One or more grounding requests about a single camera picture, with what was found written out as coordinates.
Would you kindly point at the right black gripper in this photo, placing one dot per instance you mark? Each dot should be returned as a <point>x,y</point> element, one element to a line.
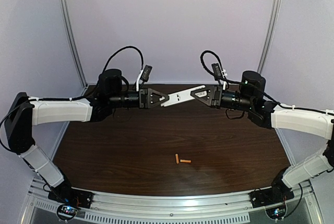
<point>215,97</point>

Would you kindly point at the orange battery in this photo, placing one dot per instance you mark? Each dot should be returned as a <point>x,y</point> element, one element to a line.
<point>177,158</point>
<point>185,161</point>

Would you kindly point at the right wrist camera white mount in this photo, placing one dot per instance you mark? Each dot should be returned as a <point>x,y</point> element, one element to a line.
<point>219,75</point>

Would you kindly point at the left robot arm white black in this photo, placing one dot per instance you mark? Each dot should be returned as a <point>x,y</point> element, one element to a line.
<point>27,112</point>

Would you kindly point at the white remote control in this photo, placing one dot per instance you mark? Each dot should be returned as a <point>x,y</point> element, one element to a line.
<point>180,96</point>

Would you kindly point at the left aluminium frame post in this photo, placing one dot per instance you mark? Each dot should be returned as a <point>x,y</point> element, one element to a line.
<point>72,43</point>

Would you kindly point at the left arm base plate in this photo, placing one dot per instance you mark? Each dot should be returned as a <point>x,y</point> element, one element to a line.
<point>70,196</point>

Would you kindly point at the right round circuit board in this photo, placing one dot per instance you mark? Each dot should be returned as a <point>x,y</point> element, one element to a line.
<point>277,212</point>

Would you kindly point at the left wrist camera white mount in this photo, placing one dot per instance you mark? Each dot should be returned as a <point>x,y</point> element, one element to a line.
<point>143,77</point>

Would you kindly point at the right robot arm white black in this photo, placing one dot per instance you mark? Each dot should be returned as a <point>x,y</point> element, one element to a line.
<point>267,113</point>

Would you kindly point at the round circuit board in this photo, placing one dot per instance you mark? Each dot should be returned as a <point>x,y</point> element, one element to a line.
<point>277,212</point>
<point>66,213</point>

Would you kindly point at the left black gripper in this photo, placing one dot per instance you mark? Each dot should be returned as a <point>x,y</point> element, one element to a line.
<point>145,98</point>

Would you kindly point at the front aluminium rail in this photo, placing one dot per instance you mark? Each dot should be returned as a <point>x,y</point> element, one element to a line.
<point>219,208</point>

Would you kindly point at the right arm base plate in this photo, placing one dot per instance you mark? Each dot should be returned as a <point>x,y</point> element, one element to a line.
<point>268,196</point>

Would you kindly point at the left round circuit board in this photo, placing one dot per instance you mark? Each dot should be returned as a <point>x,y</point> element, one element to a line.
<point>66,213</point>

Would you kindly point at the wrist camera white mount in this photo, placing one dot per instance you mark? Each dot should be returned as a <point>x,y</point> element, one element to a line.
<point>219,75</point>
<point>143,77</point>

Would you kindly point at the right aluminium frame post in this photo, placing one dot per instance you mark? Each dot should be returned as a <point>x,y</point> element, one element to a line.
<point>273,18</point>

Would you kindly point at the aluminium frame post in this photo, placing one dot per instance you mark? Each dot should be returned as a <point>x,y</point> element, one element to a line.
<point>72,43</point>
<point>273,18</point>

